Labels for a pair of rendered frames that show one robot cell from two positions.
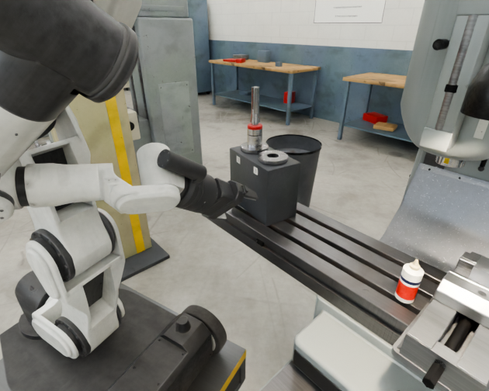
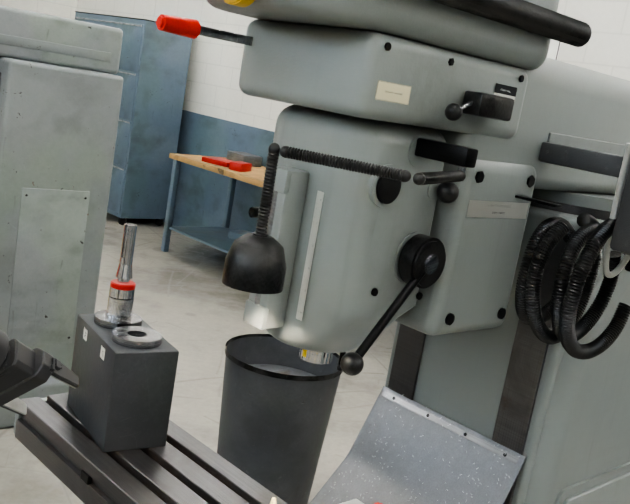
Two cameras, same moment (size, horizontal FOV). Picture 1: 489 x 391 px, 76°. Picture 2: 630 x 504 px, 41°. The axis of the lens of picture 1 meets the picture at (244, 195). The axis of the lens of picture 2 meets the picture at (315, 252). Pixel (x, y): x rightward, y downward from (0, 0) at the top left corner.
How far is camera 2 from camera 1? 0.69 m
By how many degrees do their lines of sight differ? 18
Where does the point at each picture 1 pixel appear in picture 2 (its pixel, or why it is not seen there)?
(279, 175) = (136, 365)
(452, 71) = not seen: hidden behind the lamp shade
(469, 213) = (431, 473)
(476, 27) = (277, 202)
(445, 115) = not seen: hidden behind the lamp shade
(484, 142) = (306, 325)
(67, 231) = not seen: outside the picture
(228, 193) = (25, 363)
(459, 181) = (427, 421)
